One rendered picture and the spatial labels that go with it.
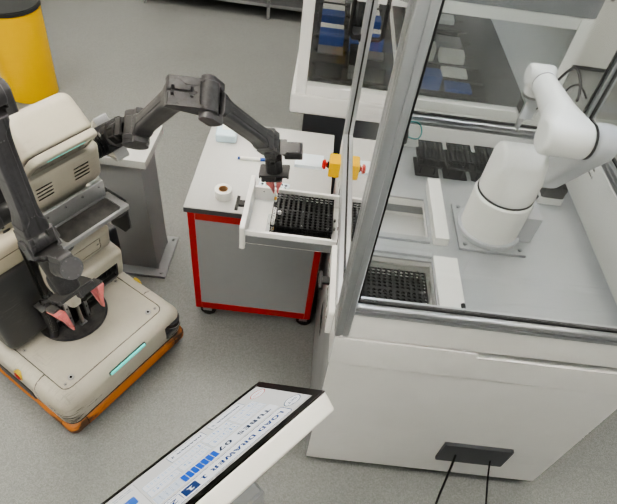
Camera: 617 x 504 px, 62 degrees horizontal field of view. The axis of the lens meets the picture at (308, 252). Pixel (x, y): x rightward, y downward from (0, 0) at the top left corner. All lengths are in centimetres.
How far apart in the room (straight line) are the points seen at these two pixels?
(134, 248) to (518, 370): 193
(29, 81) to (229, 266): 237
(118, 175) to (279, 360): 113
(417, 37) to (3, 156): 84
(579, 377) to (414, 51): 117
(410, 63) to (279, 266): 148
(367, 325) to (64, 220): 95
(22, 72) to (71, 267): 294
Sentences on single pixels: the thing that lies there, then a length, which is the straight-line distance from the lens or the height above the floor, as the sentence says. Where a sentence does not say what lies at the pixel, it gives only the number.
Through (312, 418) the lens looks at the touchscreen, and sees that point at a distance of 111.
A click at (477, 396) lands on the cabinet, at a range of 182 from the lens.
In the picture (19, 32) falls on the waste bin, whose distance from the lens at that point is 406.
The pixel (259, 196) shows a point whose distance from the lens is 202.
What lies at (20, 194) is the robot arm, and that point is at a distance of 129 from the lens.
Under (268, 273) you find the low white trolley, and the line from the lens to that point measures 233.
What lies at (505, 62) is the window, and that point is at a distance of 100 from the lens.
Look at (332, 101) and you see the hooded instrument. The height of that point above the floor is 89.
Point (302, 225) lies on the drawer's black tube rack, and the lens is 184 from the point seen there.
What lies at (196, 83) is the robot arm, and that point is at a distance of 133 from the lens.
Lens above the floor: 218
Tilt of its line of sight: 47 degrees down
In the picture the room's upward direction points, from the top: 8 degrees clockwise
